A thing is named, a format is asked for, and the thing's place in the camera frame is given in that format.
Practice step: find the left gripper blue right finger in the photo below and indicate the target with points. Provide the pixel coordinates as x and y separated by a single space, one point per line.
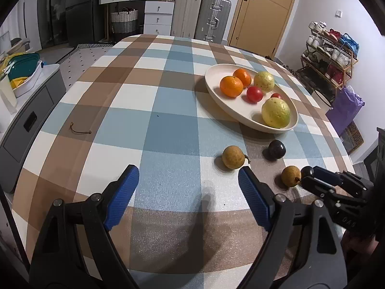
259 197

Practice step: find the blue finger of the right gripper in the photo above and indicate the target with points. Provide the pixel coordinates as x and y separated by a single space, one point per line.
325 175
317 187

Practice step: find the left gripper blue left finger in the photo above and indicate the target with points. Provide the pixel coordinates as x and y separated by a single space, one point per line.
117 195

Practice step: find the dark plum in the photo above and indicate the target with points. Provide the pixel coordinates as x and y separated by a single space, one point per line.
276 150
307 171

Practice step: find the brown round pear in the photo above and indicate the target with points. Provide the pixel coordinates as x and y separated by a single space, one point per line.
233 157

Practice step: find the large yellow guava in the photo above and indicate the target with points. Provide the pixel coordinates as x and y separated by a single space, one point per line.
276 113

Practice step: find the red tomato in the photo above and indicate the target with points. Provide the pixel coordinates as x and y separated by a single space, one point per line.
276 95
254 94

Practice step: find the green yellow guava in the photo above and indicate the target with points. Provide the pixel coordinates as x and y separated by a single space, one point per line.
265 81

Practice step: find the large orange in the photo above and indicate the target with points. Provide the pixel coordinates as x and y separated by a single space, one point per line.
231 86

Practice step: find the small orange mandarin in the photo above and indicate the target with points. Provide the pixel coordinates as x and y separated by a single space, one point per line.
244 76

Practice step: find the person right hand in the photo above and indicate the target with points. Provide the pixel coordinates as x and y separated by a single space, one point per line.
357 251

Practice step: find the patterned door mat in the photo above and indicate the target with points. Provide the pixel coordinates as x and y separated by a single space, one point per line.
351 138

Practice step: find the cream trash bin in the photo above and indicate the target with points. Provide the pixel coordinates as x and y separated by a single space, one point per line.
323 103

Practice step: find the purple plastic bag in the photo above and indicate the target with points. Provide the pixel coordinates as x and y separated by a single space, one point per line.
344 109

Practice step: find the checkered tablecloth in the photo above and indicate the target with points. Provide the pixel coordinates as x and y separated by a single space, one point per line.
145 103

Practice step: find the cream round plate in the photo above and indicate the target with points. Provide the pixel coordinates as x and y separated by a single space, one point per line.
240 108

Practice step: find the wooden shoe rack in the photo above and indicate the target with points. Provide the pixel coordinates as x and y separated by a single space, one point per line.
330 54

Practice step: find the grey side cabinet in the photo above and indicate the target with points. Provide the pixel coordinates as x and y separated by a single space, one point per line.
32 111

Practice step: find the white basin with items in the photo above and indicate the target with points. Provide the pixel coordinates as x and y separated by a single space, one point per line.
23 72

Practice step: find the woven laundry basket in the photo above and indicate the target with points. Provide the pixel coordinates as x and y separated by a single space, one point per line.
125 21

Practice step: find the wooden door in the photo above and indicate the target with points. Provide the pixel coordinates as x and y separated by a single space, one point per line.
258 25

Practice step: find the silver suitcase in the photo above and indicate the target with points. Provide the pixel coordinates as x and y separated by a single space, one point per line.
212 20

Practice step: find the white drawer desk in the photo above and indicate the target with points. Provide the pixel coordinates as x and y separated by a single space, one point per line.
154 16

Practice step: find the black refrigerator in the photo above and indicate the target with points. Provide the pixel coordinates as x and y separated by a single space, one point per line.
70 21

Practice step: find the beige suitcase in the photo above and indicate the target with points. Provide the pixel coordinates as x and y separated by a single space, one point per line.
185 18

